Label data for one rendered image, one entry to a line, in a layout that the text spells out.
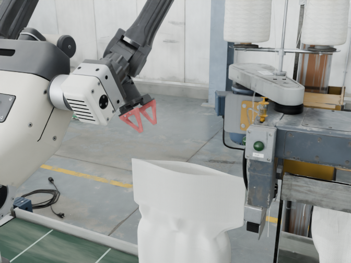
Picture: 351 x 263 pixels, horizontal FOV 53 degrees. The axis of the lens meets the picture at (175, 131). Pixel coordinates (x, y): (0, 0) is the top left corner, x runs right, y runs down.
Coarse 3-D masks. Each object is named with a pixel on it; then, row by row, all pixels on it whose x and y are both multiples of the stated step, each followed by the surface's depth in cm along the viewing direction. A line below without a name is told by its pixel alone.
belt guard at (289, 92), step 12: (240, 72) 135; (252, 72) 132; (240, 84) 136; (252, 84) 126; (264, 84) 117; (276, 84) 112; (288, 84) 112; (300, 84) 112; (264, 96) 118; (276, 96) 110; (288, 96) 107; (300, 96) 107
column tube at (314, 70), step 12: (300, 60) 138; (312, 60) 136; (324, 60) 134; (300, 72) 139; (312, 72) 137; (324, 72) 135; (312, 84) 139; (324, 84) 137; (300, 204) 156; (300, 216) 158; (300, 228) 159
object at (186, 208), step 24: (144, 168) 147; (168, 168) 147; (192, 168) 144; (144, 192) 151; (168, 192) 142; (192, 192) 137; (216, 192) 135; (240, 192) 133; (144, 216) 149; (168, 216) 145; (192, 216) 140; (216, 216) 139; (240, 216) 137; (144, 240) 148; (168, 240) 142; (192, 240) 137; (216, 240) 136
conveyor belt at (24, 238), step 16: (16, 224) 219; (32, 224) 219; (0, 240) 205; (16, 240) 205; (32, 240) 205; (48, 240) 205; (64, 240) 204; (80, 240) 204; (16, 256) 191; (32, 256) 191; (48, 256) 191; (64, 256) 191; (80, 256) 191; (96, 256) 191; (112, 256) 191; (128, 256) 191
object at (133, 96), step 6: (126, 84) 110; (132, 84) 112; (126, 90) 110; (132, 90) 110; (126, 96) 110; (132, 96) 110; (138, 96) 111; (144, 96) 113; (126, 102) 111; (132, 102) 107; (120, 108) 110
